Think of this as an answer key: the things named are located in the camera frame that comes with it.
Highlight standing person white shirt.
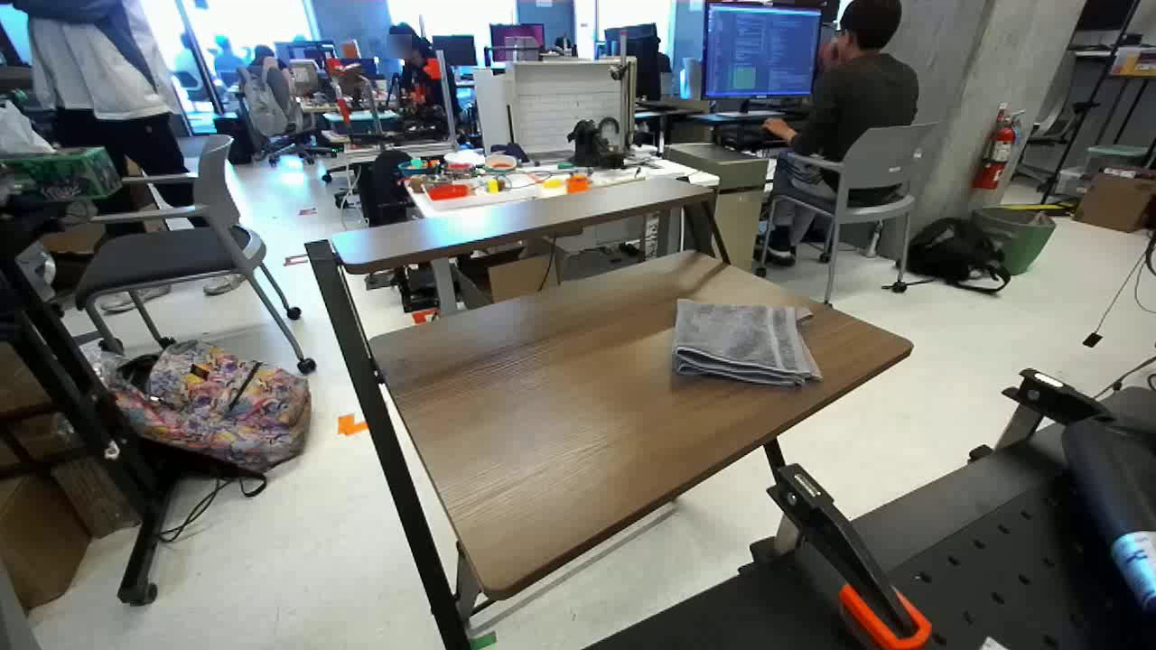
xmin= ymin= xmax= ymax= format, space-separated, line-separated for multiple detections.
xmin=0 ymin=0 xmax=199 ymax=208

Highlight brown cardboard box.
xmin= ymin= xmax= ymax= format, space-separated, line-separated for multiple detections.
xmin=0 ymin=473 xmax=93 ymax=614

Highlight red fire extinguisher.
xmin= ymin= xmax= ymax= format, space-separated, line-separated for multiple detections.
xmin=967 ymin=101 xmax=1025 ymax=196

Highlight cardboard box by shelf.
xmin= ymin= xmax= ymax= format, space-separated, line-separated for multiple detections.
xmin=1073 ymin=166 xmax=1156 ymax=233

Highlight black metal bracket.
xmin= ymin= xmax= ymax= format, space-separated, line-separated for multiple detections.
xmin=993 ymin=363 xmax=1122 ymax=456

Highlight black metal table frame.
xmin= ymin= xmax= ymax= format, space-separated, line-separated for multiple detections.
xmin=304 ymin=233 xmax=795 ymax=650

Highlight black shelf rack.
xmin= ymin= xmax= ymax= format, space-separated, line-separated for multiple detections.
xmin=1038 ymin=0 xmax=1156 ymax=201

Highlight black backpack by desk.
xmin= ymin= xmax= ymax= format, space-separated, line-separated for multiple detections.
xmin=353 ymin=149 xmax=419 ymax=232

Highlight seated person orange jacket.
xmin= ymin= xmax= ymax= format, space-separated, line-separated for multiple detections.
xmin=382 ymin=17 xmax=453 ymax=126

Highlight monitor with pink screen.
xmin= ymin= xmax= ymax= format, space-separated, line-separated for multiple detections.
xmin=486 ymin=20 xmax=552 ymax=70

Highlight green box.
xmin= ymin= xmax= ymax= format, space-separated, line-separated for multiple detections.
xmin=0 ymin=146 xmax=128 ymax=201

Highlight black clamp orange handle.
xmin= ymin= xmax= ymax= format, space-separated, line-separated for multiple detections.
xmin=764 ymin=459 xmax=940 ymax=650

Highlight grey plastic office chair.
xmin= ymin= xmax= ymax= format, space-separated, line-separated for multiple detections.
xmin=757 ymin=119 xmax=940 ymax=306

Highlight white tray colourful items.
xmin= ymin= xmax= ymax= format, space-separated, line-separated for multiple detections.
xmin=406 ymin=153 xmax=715 ymax=224

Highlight black perforated mounting board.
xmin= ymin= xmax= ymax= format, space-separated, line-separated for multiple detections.
xmin=586 ymin=431 xmax=1156 ymax=650

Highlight person with grey backpack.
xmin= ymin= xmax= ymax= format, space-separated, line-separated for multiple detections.
xmin=238 ymin=44 xmax=301 ymax=153

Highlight white board box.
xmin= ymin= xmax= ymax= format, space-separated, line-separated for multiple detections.
xmin=501 ymin=54 xmax=641 ymax=164

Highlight grey towel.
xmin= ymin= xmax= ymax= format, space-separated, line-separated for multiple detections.
xmin=674 ymin=296 xmax=827 ymax=392

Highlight seated person dark sweater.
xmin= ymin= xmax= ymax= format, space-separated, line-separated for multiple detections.
xmin=759 ymin=0 xmax=925 ymax=270

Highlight green basket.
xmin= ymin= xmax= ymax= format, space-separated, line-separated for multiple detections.
xmin=973 ymin=207 xmax=1063 ymax=277

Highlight grey-brown office desk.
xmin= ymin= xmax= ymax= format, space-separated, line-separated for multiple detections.
xmin=329 ymin=171 xmax=735 ymax=318

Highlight computer monitor blue screen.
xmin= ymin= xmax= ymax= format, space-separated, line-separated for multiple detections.
xmin=700 ymin=0 xmax=827 ymax=113

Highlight colourful patterned backpack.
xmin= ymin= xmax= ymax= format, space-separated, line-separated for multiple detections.
xmin=108 ymin=344 xmax=315 ymax=477

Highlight black cylinder blue label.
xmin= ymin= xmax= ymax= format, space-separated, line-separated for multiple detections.
xmin=1060 ymin=413 xmax=1156 ymax=620

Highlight black bag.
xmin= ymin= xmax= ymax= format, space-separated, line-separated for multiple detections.
xmin=904 ymin=212 xmax=1014 ymax=301

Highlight black device on desk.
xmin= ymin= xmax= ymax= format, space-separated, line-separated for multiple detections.
xmin=563 ymin=113 xmax=631 ymax=171

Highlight grey chair with armrests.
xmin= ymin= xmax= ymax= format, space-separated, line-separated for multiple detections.
xmin=71 ymin=130 xmax=321 ymax=378

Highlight grey cabinet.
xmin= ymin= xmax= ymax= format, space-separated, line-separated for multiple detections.
xmin=665 ymin=137 xmax=776 ymax=270

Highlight black metal rack stand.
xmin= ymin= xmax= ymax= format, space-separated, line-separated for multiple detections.
xmin=0 ymin=178 xmax=168 ymax=611

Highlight cardboard box under desk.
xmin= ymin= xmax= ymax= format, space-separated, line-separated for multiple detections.
xmin=460 ymin=241 xmax=562 ymax=306

